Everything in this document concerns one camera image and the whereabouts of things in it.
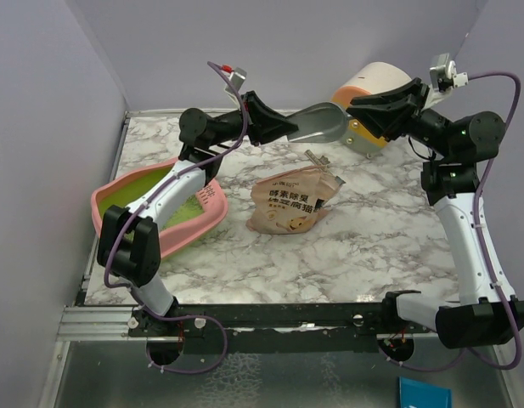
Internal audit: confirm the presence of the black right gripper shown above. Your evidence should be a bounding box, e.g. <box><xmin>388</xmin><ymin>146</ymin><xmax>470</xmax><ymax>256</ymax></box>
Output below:
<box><xmin>348</xmin><ymin>77</ymin><xmax>454</xmax><ymax>159</ymax></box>

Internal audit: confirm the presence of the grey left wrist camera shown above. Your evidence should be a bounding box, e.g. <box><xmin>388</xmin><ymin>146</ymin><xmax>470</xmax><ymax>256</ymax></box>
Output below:
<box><xmin>220</xmin><ymin>65</ymin><xmax>247</xmax><ymax>94</ymax></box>

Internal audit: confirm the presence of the silver metal litter scoop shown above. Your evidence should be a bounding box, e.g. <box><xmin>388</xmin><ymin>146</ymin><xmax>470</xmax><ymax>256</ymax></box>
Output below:
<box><xmin>286</xmin><ymin>102</ymin><xmax>352</xmax><ymax>144</ymax></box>

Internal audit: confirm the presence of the round pastel drawer cabinet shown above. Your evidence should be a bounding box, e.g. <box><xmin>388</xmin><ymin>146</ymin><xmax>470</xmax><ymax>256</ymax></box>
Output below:
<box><xmin>331</xmin><ymin>61</ymin><xmax>415</xmax><ymax>159</ymax></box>

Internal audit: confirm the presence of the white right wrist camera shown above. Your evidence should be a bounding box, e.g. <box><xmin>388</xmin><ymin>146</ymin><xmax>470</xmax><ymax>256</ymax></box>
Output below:
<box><xmin>424</xmin><ymin>53</ymin><xmax>469</xmax><ymax>109</ymax></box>

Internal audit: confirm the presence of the pink green litter box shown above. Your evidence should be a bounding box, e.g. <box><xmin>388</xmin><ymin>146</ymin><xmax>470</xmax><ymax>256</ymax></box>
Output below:
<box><xmin>91</xmin><ymin>157</ymin><xmax>228</xmax><ymax>258</ymax></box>

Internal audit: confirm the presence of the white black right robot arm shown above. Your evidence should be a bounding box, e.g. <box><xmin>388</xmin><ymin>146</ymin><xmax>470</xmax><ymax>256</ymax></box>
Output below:
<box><xmin>347</xmin><ymin>73</ymin><xmax>524</xmax><ymax>349</ymax></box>

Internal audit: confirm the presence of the green cat litter pile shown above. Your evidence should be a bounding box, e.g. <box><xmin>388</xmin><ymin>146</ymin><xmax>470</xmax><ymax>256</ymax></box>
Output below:
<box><xmin>165</xmin><ymin>196</ymin><xmax>204</xmax><ymax>229</ymax></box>

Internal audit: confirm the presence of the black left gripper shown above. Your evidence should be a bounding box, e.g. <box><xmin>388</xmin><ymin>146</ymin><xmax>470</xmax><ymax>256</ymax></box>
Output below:
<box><xmin>208</xmin><ymin>91</ymin><xmax>299</xmax><ymax>148</ymax></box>

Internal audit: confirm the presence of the aluminium frame profile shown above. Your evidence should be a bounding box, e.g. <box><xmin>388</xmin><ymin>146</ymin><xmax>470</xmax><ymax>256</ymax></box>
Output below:
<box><xmin>57</xmin><ymin>306</ymin><xmax>132</xmax><ymax>342</ymax></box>

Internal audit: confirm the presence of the blue card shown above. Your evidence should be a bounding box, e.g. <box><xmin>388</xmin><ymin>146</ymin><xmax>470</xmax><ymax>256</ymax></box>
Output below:
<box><xmin>398</xmin><ymin>377</ymin><xmax>453</xmax><ymax>408</ymax></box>

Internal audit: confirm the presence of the white bag sealing clip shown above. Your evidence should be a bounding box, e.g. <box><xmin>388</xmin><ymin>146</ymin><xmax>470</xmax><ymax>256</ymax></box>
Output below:
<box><xmin>304</xmin><ymin>150</ymin><xmax>330</xmax><ymax>170</ymax></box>

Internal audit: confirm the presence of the peach cat litter bag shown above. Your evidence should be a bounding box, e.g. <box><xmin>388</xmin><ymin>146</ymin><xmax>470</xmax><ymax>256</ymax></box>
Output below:
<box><xmin>245</xmin><ymin>165</ymin><xmax>344</xmax><ymax>235</ymax></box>

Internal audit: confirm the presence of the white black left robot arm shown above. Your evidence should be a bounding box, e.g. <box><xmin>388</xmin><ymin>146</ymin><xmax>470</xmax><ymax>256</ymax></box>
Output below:
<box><xmin>97</xmin><ymin>91</ymin><xmax>298</xmax><ymax>336</ymax></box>

